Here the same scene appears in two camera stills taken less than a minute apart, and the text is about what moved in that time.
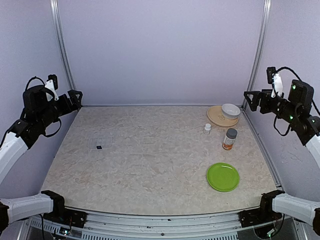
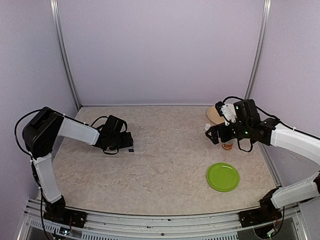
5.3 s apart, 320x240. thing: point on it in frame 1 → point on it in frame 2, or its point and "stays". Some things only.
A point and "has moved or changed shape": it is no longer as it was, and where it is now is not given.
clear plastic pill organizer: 96,143 has moved or changed shape
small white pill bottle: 207,128 stays
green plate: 223,177 stays
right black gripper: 265,94 → 214,129
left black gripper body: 66,108 → 117,143
